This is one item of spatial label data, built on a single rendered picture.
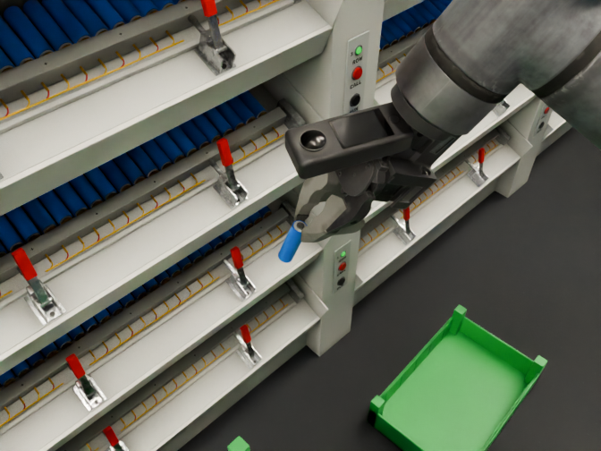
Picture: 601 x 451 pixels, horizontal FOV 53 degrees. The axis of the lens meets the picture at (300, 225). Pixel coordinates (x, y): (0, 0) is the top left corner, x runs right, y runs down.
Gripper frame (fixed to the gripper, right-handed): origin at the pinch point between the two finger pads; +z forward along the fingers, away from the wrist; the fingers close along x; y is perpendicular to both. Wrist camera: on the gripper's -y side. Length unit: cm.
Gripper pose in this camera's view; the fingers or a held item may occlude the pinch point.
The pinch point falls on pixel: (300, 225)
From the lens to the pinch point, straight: 67.9
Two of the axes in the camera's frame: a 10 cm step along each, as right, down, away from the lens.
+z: -5.2, 5.8, 6.3
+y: 8.0, 0.5, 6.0
